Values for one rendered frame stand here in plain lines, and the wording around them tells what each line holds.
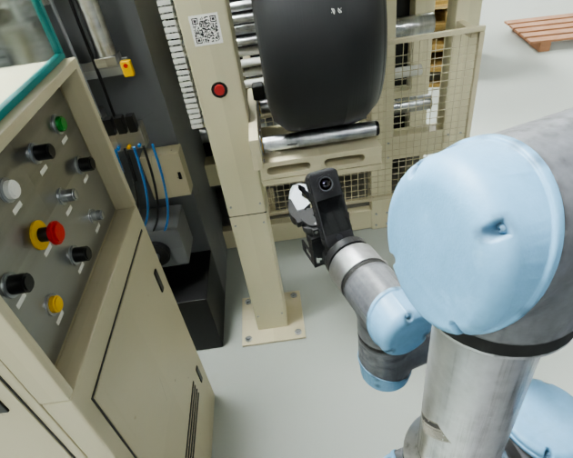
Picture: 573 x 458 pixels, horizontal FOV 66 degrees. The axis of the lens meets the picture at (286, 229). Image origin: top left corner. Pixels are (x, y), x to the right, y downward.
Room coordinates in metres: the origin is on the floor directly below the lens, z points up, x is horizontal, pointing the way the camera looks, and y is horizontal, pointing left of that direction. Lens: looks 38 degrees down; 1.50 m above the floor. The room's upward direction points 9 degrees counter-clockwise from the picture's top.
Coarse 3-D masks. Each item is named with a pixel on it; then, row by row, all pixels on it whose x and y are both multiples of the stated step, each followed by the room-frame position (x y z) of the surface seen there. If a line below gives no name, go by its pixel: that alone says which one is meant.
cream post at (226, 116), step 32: (192, 0) 1.23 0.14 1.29; (224, 0) 1.23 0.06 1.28; (224, 32) 1.23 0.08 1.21; (192, 64) 1.23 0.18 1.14; (224, 64) 1.23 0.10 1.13; (224, 96) 1.23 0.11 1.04; (224, 128) 1.23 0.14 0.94; (224, 160) 1.23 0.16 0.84; (224, 192) 1.23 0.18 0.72; (256, 192) 1.23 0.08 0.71; (256, 224) 1.23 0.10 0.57; (256, 256) 1.23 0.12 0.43; (256, 288) 1.23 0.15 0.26; (256, 320) 1.23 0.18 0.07
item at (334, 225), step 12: (312, 180) 0.54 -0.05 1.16; (324, 180) 0.54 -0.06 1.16; (336, 180) 0.54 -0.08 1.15; (312, 192) 0.53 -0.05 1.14; (324, 192) 0.53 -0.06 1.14; (336, 192) 0.53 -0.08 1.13; (312, 204) 0.53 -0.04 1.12; (324, 204) 0.52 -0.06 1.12; (336, 204) 0.52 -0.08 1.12; (324, 216) 0.51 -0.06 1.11; (336, 216) 0.51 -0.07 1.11; (348, 216) 0.51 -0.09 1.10; (324, 228) 0.50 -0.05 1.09; (336, 228) 0.50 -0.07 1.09; (348, 228) 0.50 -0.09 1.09; (324, 240) 0.50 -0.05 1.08; (336, 240) 0.49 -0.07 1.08
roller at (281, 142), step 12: (300, 132) 1.17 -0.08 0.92; (312, 132) 1.16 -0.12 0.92; (324, 132) 1.15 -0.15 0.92; (336, 132) 1.15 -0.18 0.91; (348, 132) 1.15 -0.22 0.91; (360, 132) 1.14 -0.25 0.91; (372, 132) 1.14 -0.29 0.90; (264, 144) 1.15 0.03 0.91; (276, 144) 1.15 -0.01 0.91; (288, 144) 1.15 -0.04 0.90; (300, 144) 1.15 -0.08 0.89; (312, 144) 1.15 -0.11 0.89
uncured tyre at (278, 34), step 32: (256, 0) 1.08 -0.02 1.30; (288, 0) 1.04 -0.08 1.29; (320, 0) 1.04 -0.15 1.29; (352, 0) 1.03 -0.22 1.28; (384, 0) 1.06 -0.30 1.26; (256, 32) 1.10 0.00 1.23; (288, 32) 1.02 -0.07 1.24; (320, 32) 1.02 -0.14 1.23; (352, 32) 1.02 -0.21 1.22; (384, 32) 1.05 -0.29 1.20; (288, 64) 1.02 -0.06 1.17; (320, 64) 1.02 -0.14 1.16; (352, 64) 1.02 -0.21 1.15; (384, 64) 1.06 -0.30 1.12; (288, 96) 1.04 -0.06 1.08; (320, 96) 1.04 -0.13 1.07; (352, 96) 1.04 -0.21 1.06; (288, 128) 1.14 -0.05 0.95
